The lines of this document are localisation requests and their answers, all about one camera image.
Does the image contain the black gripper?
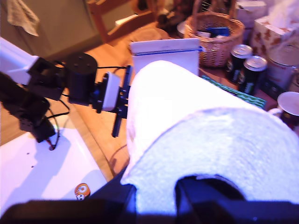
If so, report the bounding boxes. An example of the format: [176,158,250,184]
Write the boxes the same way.
[112,65,133,138]

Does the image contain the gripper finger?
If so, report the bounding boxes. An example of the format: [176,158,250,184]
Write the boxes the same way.
[90,168,137,202]
[174,174,246,204]

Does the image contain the white paper towel roll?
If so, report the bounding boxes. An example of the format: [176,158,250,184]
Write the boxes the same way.
[120,60,299,215]

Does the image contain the orange round sticker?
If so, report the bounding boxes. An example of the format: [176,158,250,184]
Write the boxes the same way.
[74,183,91,201]

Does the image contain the white zip cosmetic bag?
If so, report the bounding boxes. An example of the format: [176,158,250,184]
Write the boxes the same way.
[129,38,204,77]

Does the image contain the round wooden board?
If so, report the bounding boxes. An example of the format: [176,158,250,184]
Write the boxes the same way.
[129,28,170,45]

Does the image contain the wooden chair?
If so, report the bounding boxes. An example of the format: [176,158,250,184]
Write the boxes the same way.
[87,0,156,44]

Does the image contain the green wave pattern pouch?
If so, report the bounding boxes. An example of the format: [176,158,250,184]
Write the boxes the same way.
[201,75,267,110]

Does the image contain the white base block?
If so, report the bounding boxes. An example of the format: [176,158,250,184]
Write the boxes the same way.
[0,37,39,84]

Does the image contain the dark red patterned mug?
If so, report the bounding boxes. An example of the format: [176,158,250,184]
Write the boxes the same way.
[268,91,299,131]

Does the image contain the hanging grey cloth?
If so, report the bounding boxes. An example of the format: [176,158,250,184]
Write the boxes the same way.
[6,0,40,37]

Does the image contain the silver tin red label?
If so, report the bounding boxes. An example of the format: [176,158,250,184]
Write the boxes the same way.
[266,44,299,91]

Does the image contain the small cardboard box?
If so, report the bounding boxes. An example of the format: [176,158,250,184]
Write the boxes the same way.
[235,0,267,26]

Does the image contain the patterned tissue box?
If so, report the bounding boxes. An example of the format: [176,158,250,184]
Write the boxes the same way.
[253,0,299,56]

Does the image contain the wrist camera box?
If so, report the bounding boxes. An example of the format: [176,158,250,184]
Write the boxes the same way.
[90,71,121,114]

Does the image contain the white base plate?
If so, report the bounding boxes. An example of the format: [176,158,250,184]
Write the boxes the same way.
[0,127,108,210]

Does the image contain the wicker basket with handle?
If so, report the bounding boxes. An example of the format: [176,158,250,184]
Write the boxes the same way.
[184,0,245,68]

